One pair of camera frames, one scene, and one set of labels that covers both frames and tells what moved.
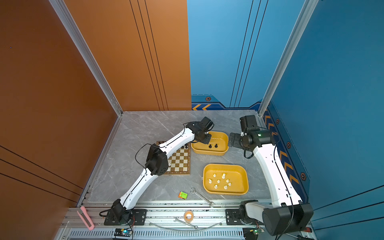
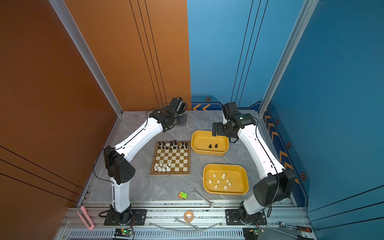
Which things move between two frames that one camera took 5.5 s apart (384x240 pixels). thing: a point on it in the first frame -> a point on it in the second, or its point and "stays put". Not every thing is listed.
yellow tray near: [222, 179] stays put
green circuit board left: [124, 232] stays put
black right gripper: [235, 142] -> [220, 125]
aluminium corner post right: [306, 11] stays put
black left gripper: [207, 140] -> [184, 117]
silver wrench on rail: [195, 227] stays put
